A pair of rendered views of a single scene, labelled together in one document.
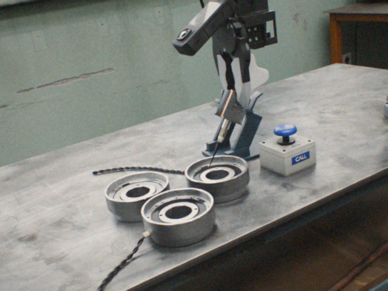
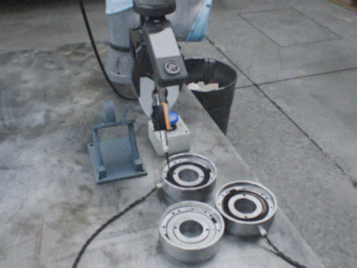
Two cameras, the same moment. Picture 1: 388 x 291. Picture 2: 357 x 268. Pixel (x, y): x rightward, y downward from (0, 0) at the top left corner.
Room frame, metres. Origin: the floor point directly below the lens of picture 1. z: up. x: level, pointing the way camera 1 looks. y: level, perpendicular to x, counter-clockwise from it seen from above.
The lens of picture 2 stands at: (0.65, 0.60, 1.36)
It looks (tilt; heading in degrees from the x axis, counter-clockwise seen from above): 35 degrees down; 276
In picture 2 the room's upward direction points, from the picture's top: 1 degrees clockwise
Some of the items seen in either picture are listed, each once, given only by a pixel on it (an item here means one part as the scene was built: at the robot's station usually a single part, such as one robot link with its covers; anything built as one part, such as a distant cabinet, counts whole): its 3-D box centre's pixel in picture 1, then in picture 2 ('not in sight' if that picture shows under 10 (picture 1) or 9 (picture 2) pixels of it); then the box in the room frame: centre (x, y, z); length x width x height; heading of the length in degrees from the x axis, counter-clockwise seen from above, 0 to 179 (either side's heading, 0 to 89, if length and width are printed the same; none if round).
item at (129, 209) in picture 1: (138, 196); (191, 232); (0.68, 0.10, 0.82); 0.10 x 0.10 x 0.04
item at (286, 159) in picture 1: (289, 151); (168, 133); (0.75, -0.17, 0.82); 0.08 x 0.07 x 0.05; 117
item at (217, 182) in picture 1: (217, 179); (188, 178); (0.70, -0.03, 0.82); 0.10 x 0.10 x 0.04
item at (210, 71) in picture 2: not in sight; (198, 111); (0.75, -1.23, 0.21); 0.34 x 0.34 x 0.43
